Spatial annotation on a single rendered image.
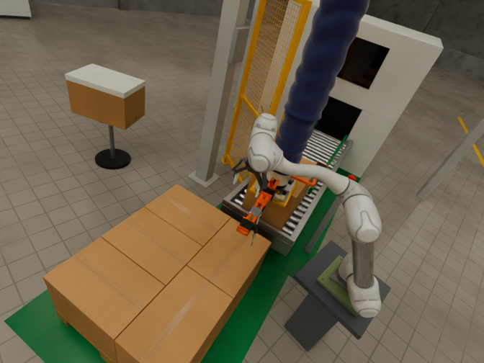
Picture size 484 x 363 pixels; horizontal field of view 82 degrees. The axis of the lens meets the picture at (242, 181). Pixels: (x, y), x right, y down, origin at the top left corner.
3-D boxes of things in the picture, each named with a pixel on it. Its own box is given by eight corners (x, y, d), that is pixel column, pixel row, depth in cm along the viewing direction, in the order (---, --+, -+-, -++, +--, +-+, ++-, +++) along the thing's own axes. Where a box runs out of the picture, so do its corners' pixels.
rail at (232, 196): (304, 131, 428) (308, 120, 416) (307, 132, 426) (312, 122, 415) (220, 212, 258) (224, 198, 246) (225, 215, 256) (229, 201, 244)
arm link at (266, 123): (248, 137, 131) (245, 152, 121) (257, 106, 122) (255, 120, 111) (271, 142, 132) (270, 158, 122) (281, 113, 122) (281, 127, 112)
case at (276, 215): (270, 178, 292) (281, 146, 267) (304, 196, 281) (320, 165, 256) (240, 207, 248) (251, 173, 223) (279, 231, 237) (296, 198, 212)
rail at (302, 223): (343, 150, 410) (350, 139, 398) (347, 152, 408) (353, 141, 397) (282, 251, 240) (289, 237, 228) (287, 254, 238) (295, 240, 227)
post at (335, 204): (305, 246, 304) (347, 176, 242) (310, 250, 302) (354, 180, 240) (303, 251, 299) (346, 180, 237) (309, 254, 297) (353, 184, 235)
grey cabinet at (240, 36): (238, 60, 269) (245, 26, 250) (243, 62, 267) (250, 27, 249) (227, 63, 254) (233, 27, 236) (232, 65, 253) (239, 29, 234)
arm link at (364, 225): (374, 286, 171) (384, 322, 154) (346, 287, 175) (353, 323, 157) (375, 189, 127) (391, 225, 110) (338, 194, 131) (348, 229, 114)
